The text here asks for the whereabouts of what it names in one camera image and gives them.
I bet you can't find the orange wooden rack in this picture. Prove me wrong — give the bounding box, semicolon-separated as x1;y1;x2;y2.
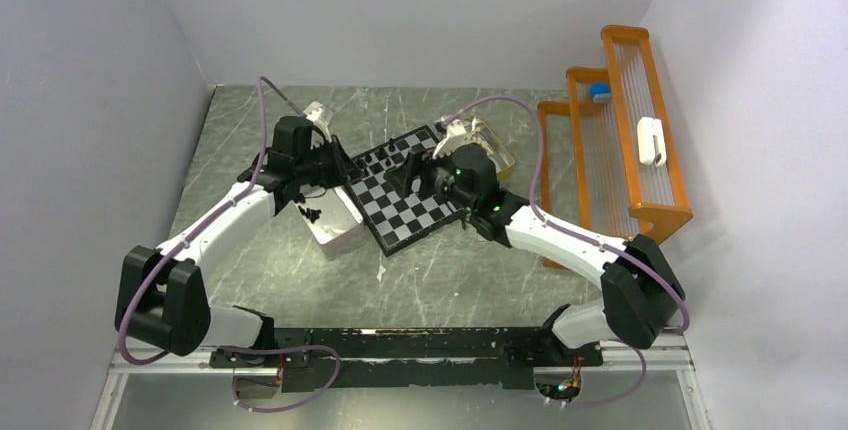
537;25;693;243

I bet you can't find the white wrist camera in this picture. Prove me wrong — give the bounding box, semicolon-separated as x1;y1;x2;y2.
304;101;335;142
432;120;468;160

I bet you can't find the white plastic clip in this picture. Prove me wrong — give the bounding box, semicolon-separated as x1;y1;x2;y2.
637;117;667;167

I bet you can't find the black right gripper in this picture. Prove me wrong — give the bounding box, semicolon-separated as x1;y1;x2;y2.
384;139;476;212

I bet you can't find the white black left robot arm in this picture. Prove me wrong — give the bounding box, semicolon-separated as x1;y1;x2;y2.
115;109;363;366

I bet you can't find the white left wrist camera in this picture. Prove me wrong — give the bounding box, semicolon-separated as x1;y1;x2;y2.
304;101;335;142

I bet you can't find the pink metal tin box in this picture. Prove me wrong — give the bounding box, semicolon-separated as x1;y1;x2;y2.
301;186;365;260

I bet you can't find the black white chessboard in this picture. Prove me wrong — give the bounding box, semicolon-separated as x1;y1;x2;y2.
346;123;462;257

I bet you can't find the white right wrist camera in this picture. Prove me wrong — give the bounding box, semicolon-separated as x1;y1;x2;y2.
432;120;468;160

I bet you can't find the black mounting rail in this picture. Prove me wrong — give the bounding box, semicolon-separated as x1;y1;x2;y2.
209;327;603;392

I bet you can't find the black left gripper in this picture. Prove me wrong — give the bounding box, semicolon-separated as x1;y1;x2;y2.
295;134;365;189

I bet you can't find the blue round object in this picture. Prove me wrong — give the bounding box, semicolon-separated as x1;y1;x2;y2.
589;82;612;104

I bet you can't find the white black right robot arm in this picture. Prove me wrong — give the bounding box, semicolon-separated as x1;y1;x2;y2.
386;144;690;364

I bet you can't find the yellow tray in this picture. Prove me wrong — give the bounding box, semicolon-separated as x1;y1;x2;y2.
439;116;516;181

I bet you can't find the black chess pieces pile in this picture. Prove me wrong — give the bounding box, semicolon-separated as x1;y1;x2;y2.
295;195;323;224

